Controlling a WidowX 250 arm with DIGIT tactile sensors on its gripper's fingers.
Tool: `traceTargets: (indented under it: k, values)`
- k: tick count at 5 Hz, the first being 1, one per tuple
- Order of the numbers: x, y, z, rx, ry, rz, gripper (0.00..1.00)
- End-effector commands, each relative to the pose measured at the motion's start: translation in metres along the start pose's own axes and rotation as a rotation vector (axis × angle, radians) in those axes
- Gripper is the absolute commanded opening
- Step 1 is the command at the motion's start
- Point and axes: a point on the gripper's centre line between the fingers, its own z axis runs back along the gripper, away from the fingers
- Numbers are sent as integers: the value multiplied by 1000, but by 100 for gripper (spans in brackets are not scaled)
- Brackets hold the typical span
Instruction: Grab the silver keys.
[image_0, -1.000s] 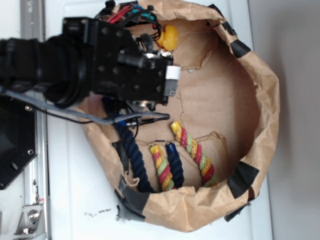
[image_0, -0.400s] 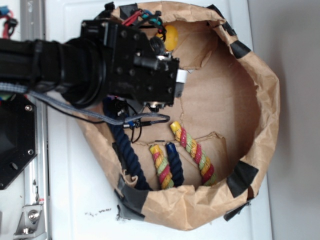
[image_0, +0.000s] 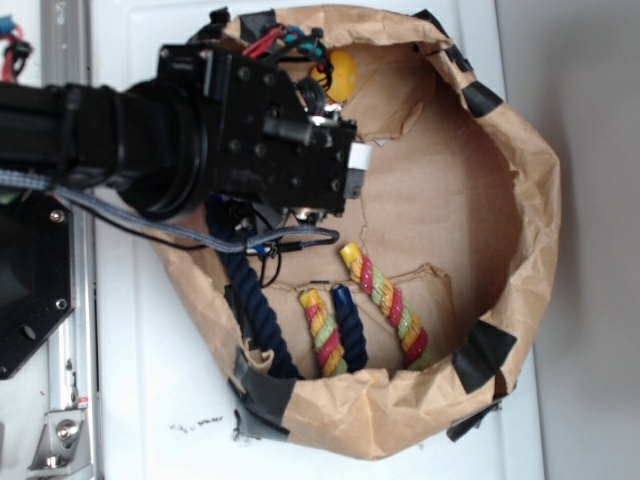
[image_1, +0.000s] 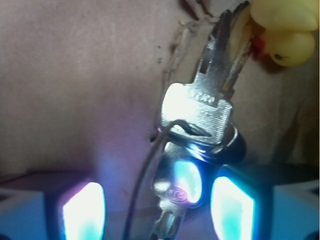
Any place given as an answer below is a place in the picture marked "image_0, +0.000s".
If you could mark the silver corner bracket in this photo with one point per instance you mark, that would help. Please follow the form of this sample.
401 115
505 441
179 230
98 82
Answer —
63 448

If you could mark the yellow rubber duck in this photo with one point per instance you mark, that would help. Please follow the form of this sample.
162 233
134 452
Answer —
338 79

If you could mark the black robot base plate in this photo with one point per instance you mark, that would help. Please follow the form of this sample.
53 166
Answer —
36 277

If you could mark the brown paper bag bin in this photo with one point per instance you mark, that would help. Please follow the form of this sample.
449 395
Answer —
460 213

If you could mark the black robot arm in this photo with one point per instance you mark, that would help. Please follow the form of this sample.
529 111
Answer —
145 143

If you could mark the aluminium frame rail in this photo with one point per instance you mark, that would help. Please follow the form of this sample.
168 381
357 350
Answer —
72 348

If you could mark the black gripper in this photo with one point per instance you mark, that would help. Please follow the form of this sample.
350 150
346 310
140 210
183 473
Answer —
268 139

